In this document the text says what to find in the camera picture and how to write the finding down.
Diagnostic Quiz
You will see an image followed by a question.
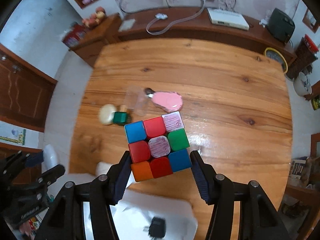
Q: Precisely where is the black power adapter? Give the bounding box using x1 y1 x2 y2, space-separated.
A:
143 217 167 239

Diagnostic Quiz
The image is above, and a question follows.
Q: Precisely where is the colourful rubik's cube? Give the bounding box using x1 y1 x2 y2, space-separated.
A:
124 111 192 183

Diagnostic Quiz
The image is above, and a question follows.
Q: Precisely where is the clear plastic box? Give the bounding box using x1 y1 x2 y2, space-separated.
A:
124 85 149 116

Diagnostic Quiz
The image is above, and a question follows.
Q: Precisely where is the pink pear-shaped tape dispenser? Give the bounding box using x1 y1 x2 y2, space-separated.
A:
144 88 183 113

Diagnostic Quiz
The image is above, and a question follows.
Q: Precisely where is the white plastic tray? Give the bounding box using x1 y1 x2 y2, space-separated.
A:
48 172 199 240

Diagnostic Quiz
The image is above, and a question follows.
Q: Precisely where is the brown wooden door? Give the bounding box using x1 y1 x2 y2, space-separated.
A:
0 45 57 132

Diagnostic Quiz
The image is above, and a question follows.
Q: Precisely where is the gold round compact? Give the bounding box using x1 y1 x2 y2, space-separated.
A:
98 104 117 125

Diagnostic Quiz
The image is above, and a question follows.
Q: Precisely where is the green square box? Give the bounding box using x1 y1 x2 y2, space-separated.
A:
112 112 131 126

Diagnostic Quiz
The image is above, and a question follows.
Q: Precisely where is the red tissue box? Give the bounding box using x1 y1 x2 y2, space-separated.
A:
62 23 87 48

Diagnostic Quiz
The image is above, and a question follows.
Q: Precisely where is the wooden side cabinet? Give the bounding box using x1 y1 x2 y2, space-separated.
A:
69 14 122 68

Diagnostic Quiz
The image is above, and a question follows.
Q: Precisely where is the fruit pile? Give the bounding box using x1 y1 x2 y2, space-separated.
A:
82 7 106 29

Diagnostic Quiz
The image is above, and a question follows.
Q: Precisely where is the black speaker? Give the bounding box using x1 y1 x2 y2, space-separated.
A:
266 8 295 44

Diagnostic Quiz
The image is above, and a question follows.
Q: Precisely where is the white router box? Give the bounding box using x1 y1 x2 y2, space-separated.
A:
207 8 249 31

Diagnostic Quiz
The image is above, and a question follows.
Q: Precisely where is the white cable with plug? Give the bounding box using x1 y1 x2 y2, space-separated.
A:
145 0 207 36

